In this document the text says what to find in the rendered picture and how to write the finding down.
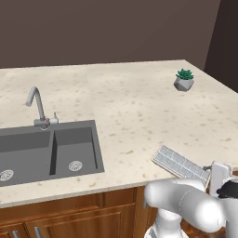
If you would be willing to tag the grey double basin sink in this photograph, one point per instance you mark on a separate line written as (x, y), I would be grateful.
(74, 148)

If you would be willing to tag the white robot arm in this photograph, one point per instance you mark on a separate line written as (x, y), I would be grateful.
(186, 201)

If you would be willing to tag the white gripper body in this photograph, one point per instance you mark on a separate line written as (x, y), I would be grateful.
(219, 173)

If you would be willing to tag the grey metal tap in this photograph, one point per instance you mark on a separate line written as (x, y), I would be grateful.
(38, 105)

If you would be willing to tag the wooden drawer front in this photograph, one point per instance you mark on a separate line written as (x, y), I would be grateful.
(119, 196)

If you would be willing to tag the wooden cupboard door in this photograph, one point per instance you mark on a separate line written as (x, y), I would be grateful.
(9, 231)
(80, 221)

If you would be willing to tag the wooden cupboard side panel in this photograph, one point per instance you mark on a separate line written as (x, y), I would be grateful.
(144, 217)

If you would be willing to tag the green plant in grey pot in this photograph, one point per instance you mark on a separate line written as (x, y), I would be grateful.
(183, 82)

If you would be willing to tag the pale grey ice cube tray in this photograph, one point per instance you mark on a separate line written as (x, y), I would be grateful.
(178, 163)

